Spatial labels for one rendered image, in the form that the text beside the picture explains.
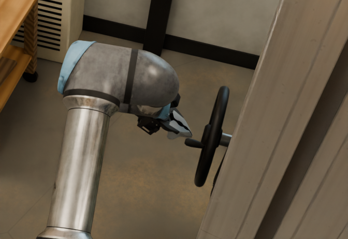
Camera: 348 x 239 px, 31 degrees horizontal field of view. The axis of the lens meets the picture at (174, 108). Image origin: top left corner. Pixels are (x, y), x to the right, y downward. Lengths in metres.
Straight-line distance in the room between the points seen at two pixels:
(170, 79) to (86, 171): 0.26
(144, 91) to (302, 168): 0.97
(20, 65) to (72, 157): 1.60
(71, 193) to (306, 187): 0.94
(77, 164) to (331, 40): 1.01
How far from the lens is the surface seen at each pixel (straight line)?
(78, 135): 1.24
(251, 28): 3.13
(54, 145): 2.73
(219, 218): 0.34
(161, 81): 1.29
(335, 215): 0.31
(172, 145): 2.79
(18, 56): 2.85
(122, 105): 1.68
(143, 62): 1.27
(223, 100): 1.65
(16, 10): 2.53
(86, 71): 1.26
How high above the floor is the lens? 2.08
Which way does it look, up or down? 45 degrees down
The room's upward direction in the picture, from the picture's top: 13 degrees clockwise
